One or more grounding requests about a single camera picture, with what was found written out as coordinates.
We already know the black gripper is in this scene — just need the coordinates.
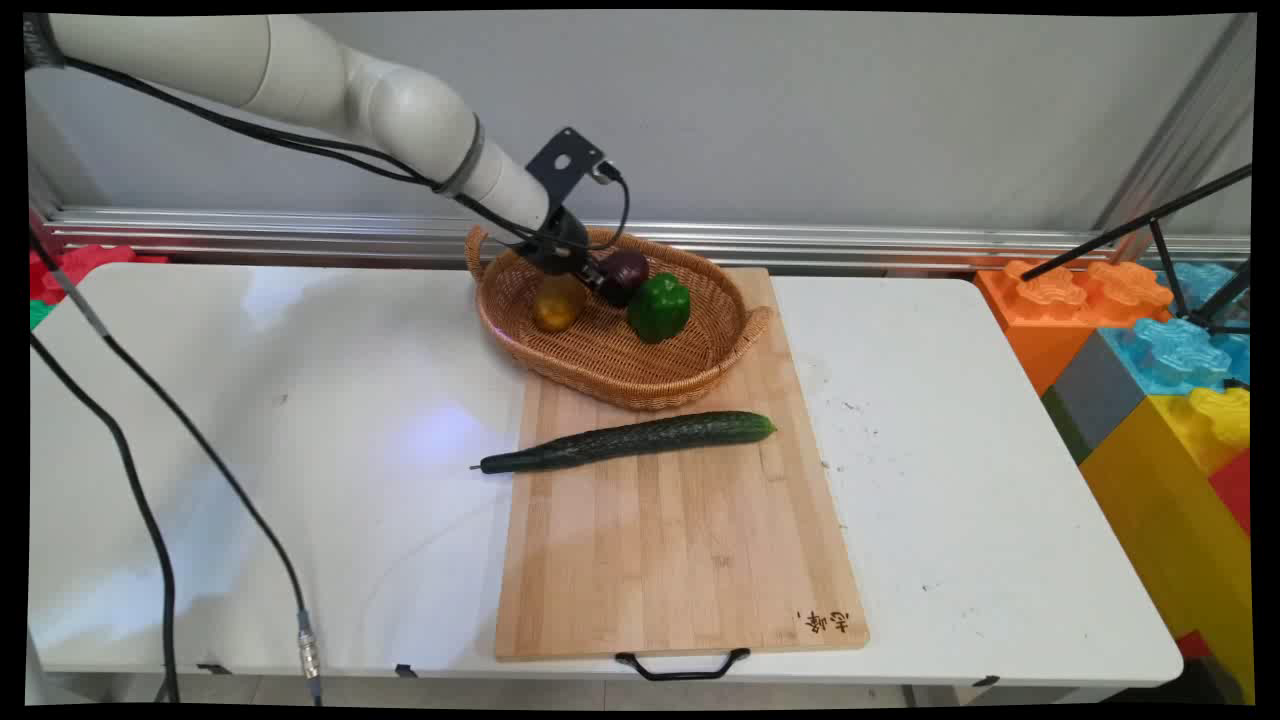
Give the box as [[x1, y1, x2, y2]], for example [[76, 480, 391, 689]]
[[518, 204, 629, 309]]

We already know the long green cucumber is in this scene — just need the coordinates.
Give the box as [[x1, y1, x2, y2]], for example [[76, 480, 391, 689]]
[[470, 411, 778, 475]]

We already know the purple onion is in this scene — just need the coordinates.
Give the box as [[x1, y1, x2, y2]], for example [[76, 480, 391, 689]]
[[598, 250, 651, 308]]

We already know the yellow fruit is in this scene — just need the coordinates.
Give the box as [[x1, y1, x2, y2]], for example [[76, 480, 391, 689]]
[[531, 275, 588, 334]]

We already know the green bell pepper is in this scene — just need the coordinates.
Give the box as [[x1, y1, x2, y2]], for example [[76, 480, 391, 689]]
[[627, 272, 692, 344]]

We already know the woven wicker basket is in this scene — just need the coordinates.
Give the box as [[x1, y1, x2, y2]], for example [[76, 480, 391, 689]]
[[465, 225, 774, 412]]

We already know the wooden cutting board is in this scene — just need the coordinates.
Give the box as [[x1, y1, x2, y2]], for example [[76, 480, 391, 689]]
[[494, 266, 870, 663]]

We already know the orange foam block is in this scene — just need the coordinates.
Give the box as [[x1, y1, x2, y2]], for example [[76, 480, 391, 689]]
[[975, 260, 1174, 396]]

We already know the black tripod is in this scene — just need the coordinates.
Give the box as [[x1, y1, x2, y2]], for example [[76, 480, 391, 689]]
[[1020, 165, 1253, 336]]

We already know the gray foam block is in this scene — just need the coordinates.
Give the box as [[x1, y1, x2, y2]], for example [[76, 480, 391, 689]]
[[1040, 330, 1147, 466]]

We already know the red foam puzzle block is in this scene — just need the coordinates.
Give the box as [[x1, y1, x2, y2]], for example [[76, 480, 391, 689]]
[[30, 245, 169, 306]]

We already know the blue foam block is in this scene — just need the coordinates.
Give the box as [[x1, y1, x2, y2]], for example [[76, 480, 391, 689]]
[[1157, 262, 1251, 321], [1098, 317, 1251, 397]]

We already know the red foam block beside yellow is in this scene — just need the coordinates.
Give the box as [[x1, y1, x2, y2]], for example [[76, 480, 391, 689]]
[[1208, 450, 1253, 536]]

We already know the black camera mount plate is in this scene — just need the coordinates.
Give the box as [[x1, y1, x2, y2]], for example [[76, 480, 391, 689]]
[[525, 127, 608, 207]]

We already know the aluminium rail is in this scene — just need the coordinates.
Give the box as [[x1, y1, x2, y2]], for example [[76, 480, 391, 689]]
[[40, 207, 1251, 269]]

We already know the black cutting board handle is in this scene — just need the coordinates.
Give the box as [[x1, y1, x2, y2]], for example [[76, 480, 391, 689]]
[[614, 648, 751, 682]]

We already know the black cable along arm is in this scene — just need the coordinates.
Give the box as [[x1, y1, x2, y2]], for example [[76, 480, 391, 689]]
[[60, 55, 633, 253]]

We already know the black cable with metal connector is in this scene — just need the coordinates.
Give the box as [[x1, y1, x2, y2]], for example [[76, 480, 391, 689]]
[[28, 232, 323, 706]]

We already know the plain black cable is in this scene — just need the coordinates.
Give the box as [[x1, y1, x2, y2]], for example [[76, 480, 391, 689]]
[[28, 333, 181, 704]]

